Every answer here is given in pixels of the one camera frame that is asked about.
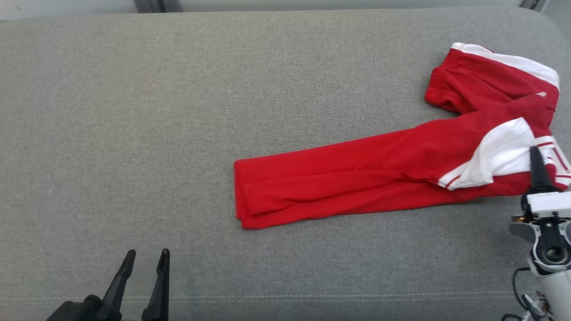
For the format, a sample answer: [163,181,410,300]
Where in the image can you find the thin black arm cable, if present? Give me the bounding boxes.
[502,267,542,321]

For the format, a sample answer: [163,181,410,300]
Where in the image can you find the red shorts with white stripes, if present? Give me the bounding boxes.
[424,42,560,115]

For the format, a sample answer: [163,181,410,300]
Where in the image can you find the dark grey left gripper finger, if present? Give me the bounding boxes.
[142,248,171,321]
[96,249,137,321]

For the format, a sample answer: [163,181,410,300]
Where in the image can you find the grey metal partition post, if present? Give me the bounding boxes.
[133,0,182,13]

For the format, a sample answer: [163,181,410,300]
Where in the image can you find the red white basketball jersey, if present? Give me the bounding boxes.
[234,91,571,230]

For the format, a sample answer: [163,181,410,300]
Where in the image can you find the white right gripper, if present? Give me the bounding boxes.
[521,145,571,220]

